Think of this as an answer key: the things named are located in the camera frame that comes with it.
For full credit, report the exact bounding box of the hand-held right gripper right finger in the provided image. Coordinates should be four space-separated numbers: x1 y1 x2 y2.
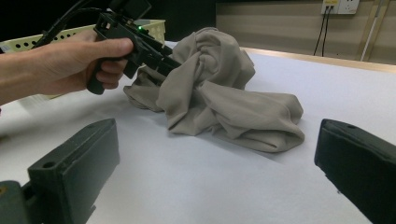
313 118 396 224

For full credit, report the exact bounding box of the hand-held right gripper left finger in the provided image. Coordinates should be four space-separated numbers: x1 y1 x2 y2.
27 118 121 224

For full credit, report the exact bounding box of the beige cloth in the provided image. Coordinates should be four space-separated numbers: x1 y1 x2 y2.
122 26 306 154

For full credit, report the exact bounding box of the pale yellow perforated plastic basket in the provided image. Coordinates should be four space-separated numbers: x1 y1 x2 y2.
0 19 166 102

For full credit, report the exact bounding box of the black curtain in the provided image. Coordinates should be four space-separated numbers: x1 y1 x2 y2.
0 0 218 43

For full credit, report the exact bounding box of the white table mat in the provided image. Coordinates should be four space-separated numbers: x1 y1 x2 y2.
0 40 396 224

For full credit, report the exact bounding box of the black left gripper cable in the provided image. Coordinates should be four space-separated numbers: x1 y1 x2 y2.
31 0 108 49

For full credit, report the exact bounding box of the black wall socket cable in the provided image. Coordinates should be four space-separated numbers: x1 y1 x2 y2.
313 6 328 57
321 6 332 58

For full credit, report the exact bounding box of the white wall socket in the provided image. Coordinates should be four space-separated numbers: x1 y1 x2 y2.
320 0 361 16

